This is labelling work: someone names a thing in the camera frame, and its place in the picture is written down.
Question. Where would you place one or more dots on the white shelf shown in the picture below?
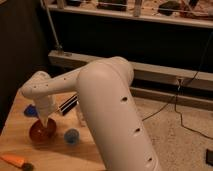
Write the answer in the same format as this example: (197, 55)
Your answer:
(131, 12)

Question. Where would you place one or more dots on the blue cloth piece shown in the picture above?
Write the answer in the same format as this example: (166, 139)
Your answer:
(30, 111)

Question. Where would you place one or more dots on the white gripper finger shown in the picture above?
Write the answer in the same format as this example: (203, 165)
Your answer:
(44, 122)

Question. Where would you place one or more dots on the metal pole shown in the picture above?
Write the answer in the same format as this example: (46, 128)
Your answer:
(58, 46)

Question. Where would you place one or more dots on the orange carrot toy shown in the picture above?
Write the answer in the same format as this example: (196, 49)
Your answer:
(17, 161)

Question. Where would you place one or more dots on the orange ceramic bowl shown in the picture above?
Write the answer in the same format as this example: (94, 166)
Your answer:
(39, 134)

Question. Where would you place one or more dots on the black white striped block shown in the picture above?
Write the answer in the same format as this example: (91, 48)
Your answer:
(68, 105)

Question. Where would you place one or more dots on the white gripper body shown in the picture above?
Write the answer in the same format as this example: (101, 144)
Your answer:
(45, 106)

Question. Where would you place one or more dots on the white baseboard heater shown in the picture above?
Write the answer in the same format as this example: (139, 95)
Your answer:
(167, 84)

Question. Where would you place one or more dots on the wooden table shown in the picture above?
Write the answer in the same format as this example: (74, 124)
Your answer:
(56, 155)

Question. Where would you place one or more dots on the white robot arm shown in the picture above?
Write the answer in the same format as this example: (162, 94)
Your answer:
(108, 108)

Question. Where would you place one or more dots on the blue glass cup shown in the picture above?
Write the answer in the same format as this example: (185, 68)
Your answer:
(71, 136)

